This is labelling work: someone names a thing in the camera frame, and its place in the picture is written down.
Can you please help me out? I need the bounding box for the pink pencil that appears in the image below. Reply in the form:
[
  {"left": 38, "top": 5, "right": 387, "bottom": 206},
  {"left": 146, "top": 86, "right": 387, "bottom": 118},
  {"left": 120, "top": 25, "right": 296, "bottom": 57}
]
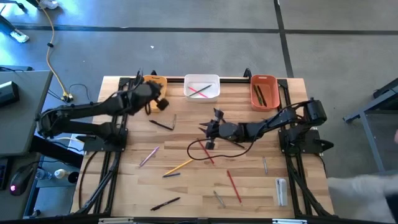
[{"left": 188, "top": 86, "right": 208, "bottom": 99}]

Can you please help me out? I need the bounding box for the clear water bottle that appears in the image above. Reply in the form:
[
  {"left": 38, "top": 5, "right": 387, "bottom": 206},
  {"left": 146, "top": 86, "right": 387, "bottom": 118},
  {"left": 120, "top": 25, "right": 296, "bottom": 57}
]
[{"left": 34, "top": 167, "right": 53, "bottom": 181}]

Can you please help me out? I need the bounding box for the black round cap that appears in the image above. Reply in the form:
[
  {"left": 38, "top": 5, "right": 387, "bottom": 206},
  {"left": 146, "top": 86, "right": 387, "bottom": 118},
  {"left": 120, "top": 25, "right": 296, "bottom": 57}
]
[{"left": 67, "top": 170, "right": 80, "bottom": 184}]

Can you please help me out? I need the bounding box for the pink pen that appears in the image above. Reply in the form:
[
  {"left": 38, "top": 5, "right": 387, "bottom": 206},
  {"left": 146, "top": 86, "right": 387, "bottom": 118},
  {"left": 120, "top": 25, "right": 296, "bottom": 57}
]
[{"left": 139, "top": 146, "right": 160, "bottom": 168}]

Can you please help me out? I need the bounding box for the yellow plastic bin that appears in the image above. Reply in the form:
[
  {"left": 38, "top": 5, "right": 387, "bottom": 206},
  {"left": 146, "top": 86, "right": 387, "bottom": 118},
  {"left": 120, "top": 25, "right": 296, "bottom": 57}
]
[{"left": 142, "top": 75, "right": 168, "bottom": 113}]

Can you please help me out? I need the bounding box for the black keyboard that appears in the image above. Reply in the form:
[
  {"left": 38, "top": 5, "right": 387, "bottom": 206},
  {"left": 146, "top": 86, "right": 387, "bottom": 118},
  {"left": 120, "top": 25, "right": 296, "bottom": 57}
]
[{"left": 0, "top": 157, "right": 9, "bottom": 191}]

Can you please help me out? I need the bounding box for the white plastic bin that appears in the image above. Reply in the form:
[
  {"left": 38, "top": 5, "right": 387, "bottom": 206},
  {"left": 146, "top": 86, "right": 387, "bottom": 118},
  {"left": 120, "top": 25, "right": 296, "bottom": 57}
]
[{"left": 183, "top": 73, "right": 221, "bottom": 103}]

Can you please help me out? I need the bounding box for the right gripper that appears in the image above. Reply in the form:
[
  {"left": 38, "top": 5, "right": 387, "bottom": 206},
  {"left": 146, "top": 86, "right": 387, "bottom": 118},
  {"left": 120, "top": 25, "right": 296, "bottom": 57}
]
[{"left": 198, "top": 108, "right": 225, "bottom": 151}]

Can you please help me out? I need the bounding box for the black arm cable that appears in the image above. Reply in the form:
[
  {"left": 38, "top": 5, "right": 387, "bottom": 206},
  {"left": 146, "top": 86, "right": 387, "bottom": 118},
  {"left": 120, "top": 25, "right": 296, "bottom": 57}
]
[
  {"left": 134, "top": 68, "right": 154, "bottom": 116},
  {"left": 187, "top": 138, "right": 252, "bottom": 162}
]

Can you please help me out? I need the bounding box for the black marker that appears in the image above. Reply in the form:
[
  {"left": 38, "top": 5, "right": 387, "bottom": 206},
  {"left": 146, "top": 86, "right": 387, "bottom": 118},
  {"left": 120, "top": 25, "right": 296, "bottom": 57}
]
[{"left": 150, "top": 197, "right": 181, "bottom": 212}]

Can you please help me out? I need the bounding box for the blue-grey crayon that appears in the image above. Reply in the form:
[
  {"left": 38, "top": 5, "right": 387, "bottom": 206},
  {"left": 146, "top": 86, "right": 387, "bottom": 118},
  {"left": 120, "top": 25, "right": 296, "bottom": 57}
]
[{"left": 213, "top": 190, "right": 227, "bottom": 210}]

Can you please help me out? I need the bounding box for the yellow pencil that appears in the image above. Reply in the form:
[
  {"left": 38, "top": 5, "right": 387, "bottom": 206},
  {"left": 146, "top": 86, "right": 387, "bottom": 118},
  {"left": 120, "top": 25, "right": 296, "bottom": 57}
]
[{"left": 164, "top": 158, "right": 195, "bottom": 177}]

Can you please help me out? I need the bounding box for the silver metal bracket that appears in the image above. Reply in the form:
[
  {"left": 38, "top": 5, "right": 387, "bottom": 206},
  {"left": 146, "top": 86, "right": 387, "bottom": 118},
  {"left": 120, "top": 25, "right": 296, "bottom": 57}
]
[
  {"left": 98, "top": 217, "right": 134, "bottom": 224},
  {"left": 272, "top": 218, "right": 308, "bottom": 224}
]

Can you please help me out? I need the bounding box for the black desk device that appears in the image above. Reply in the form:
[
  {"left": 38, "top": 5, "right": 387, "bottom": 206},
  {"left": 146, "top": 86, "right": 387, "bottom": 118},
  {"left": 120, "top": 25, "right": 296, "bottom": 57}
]
[{"left": 0, "top": 80, "right": 21, "bottom": 108}]

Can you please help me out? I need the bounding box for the white shoe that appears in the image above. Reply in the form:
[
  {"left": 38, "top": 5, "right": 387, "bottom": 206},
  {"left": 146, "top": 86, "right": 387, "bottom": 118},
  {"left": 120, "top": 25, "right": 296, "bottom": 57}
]
[
  {"left": 9, "top": 28, "right": 30, "bottom": 44},
  {"left": 39, "top": 0, "right": 60, "bottom": 10}
]

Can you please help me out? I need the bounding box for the person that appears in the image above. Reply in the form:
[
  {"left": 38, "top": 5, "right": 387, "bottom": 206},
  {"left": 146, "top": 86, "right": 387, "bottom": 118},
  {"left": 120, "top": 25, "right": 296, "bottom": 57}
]
[{"left": 326, "top": 174, "right": 398, "bottom": 224}]

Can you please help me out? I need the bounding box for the grey desk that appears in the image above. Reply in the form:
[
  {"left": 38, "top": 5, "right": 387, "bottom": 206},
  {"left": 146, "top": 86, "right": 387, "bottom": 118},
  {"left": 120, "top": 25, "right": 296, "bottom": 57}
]
[{"left": 0, "top": 70, "right": 53, "bottom": 157}]

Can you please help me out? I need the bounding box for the green pencil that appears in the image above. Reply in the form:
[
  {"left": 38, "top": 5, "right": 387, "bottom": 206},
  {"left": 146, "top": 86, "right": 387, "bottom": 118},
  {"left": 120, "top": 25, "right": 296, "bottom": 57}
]
[{"left": 188, "top": 84, "right": 213, "bottom": 97}]

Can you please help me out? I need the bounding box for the green pen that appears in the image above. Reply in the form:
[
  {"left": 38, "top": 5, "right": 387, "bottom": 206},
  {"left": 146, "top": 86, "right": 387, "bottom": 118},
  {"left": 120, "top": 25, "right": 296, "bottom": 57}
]
[{"left": 253, "top": 84, "right": 263, "bottom": 106}]

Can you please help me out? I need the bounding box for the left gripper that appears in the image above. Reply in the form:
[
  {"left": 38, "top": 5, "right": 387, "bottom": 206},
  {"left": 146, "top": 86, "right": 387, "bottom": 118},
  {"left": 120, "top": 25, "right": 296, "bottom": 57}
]
[{"left": 136, "top": 79, "right": 170, "bottom": 111}]

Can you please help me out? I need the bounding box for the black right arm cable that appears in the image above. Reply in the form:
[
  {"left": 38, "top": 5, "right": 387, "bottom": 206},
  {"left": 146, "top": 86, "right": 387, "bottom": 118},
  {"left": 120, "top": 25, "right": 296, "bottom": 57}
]
[{"left": 187, "top": 138, "right": 252, "bottom": 162}]

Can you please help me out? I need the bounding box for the red pencil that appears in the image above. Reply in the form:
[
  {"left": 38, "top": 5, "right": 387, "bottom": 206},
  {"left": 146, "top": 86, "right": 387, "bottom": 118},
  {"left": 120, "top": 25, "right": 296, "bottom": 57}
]
[
  {"left": 197, "top": 138, "right": 215, "bottom": 165},
  {"left": 226, "top": 170, "right": 243, "bottom": 204}
]

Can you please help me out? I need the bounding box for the blue-grey metal table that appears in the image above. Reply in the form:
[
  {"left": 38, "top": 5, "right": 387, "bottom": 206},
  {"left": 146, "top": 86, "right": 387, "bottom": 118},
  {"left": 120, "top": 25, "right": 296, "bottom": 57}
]
[{"left": 343, "top": 77, "right": 398, "bottom": 175}]

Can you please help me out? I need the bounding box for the coral orange plastic bin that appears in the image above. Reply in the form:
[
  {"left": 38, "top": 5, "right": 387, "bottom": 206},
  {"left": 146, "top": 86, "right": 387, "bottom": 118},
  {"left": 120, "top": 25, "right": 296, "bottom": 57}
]
[{"left": 250, "top": 74, "right": 280, "bottom": 112}]

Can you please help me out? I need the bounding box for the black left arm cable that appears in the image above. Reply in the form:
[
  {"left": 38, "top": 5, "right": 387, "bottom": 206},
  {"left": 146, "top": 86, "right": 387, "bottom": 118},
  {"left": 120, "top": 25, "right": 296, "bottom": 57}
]
[{"left": 134, "top": 68, "right": 154, "bottom": 116}]

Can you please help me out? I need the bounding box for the white stapler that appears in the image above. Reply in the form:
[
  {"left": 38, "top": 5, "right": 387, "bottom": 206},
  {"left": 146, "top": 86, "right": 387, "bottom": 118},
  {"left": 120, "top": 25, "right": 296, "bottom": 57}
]
[{"left": 274, "top": 177, "right": 289, "bottom": 207}]

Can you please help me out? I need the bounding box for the yellow power cable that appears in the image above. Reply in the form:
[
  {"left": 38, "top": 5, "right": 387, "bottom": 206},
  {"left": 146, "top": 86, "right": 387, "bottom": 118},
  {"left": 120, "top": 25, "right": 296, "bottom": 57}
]
[{"left": 35, "top": 0, "right": 75, "bottom": 103}]

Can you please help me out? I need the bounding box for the black computer mouse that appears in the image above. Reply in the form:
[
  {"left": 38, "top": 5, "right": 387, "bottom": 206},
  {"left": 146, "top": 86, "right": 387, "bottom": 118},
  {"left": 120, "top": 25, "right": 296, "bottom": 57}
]
[{"left": 9, "top": 164, "right": 34, "bottom": 197}]

